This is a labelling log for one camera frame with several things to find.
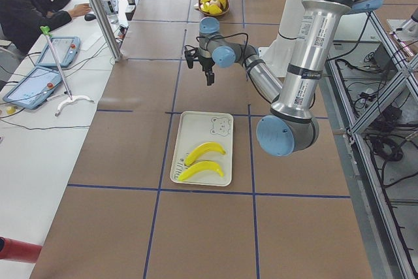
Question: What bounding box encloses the yellow curved fruit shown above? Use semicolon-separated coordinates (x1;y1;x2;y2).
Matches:
201;3;223;16

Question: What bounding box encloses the person in black jacket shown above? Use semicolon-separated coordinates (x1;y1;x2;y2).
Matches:
1;0;72;54

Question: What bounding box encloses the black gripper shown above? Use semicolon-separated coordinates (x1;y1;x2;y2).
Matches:
184;45;215;86

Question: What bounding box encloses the red fire extinguisher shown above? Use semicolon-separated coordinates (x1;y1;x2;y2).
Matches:
1;237;42;263

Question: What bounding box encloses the person's hand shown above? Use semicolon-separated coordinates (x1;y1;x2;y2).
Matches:
68;3;91;18

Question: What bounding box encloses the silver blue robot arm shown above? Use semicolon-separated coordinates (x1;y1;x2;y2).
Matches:
184;0;383;156

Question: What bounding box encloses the far blue teach pendant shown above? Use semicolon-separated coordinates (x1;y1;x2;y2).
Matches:
35;37;81;69

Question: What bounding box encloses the aluminium frame post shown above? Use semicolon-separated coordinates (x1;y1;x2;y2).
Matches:
88;0;129;62

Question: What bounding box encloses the blue teach pendant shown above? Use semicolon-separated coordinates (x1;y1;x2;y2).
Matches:
35;37;81;69
3;66;62;110

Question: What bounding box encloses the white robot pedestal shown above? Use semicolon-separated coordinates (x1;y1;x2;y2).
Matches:
259;0;304;78

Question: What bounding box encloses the brown wicker basket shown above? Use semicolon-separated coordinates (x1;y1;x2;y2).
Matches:
194;0;229;16

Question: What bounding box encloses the white rectangular bear tray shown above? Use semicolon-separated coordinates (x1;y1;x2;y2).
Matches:
170;111;234;187

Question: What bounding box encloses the near blue teach pendant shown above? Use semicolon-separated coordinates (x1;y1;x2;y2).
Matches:
3;66;62;110

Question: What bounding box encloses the black computer mouse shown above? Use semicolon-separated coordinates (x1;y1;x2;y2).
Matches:
84;13;96;22

